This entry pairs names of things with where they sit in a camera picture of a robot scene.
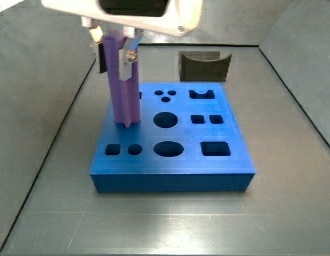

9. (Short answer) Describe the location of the blue shape-sorting block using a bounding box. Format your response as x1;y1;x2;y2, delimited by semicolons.
90;82;256;193

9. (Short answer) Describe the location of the black curved fixture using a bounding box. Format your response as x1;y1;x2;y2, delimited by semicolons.
178;51;232;82

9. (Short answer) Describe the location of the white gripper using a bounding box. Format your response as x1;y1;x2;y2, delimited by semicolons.
41;0;202;81

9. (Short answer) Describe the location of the purple star-profile bar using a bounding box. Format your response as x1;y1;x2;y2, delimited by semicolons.
102;31;141;127

